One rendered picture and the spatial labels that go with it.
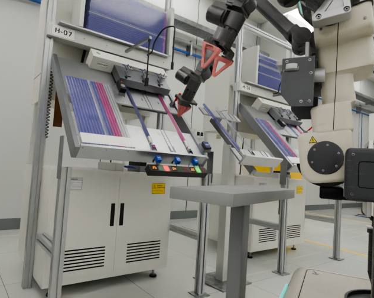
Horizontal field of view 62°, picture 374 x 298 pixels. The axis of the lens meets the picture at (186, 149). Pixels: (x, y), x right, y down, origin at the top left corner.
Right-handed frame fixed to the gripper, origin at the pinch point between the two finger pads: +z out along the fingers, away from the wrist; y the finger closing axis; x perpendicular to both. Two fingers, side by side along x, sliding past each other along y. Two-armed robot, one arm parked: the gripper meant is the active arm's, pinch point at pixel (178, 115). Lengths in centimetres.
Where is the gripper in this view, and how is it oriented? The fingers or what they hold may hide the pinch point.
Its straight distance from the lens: 152.3
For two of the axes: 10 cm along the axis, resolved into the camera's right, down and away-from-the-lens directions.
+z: -4.2, 8.0, 4.3
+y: -7.9, -0.9, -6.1
